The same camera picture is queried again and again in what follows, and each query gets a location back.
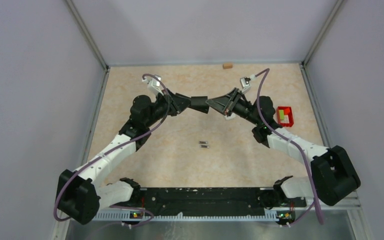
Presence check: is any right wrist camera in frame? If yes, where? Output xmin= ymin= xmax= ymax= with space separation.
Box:
xmin=239 ymin=74 xmax=256 ymax=95

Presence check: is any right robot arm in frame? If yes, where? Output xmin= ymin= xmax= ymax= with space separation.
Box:
xmin=206 ymin=88 xmax=361 ymax=206

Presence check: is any black remote control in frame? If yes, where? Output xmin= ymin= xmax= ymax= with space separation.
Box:
xmin=189 ymin=96 xmax=210 ymax=114

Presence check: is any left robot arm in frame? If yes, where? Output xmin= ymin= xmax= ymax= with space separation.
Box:
xmin=53 ymin=91 xmax=192 ymax=225

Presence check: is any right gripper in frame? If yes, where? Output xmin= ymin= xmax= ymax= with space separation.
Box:
xmin=206 ymin=87 xmax=261 ymax=126

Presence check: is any small wooden block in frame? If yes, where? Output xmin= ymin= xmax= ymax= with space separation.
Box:
xmin=222 ymin=62 xmax=233 ymax=70

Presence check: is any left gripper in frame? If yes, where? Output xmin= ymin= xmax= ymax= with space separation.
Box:
xmin=144 ymin=88 xmax=193 ymax=128

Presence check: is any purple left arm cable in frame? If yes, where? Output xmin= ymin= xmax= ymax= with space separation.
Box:
xmin=53 ymin=73 xmax=171 ymax=223

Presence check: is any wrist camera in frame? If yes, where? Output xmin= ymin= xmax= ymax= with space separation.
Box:
xmin=143 ymin=76 xmax=163 ymax=96
xmin=239 ymin=74 xmax=256 ymax=95

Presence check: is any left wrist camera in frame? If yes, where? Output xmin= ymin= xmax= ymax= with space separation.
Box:
xmin=143 ymin=76 xmax=163 ymax=96

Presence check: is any red plastic bin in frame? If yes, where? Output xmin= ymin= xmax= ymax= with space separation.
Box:
xmin=276 ymin=106 xmax=294 ymax=127

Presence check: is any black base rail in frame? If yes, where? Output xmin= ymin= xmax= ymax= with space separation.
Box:
xmin=118 ymin=187 xmax=307 ymax=217

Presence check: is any white remote control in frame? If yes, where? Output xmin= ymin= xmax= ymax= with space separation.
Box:
xmin=223 ymin=113 xmax=236 ymax=121

